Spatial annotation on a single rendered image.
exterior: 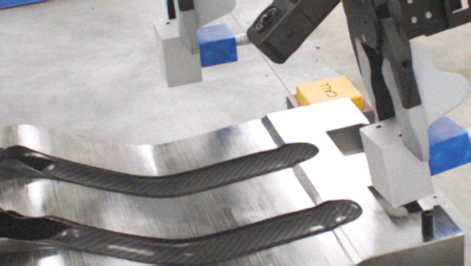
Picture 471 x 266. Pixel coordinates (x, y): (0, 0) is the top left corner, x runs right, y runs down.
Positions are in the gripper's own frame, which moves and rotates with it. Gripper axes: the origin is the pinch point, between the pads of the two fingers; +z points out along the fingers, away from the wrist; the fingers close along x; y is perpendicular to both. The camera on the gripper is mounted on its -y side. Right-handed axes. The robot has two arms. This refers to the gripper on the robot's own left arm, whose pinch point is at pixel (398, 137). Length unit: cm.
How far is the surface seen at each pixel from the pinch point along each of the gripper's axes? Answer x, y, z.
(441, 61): 207, 82, 78
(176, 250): 1.4, -19.7, 3.3
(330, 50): 230, 55, 71
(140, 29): 70, -12, 3
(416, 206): 1.7, 0.7, 7.5
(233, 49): 26.5, -6.8, -3.3
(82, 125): 44, -24, 5
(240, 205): 5.4, -13.2, 3.5
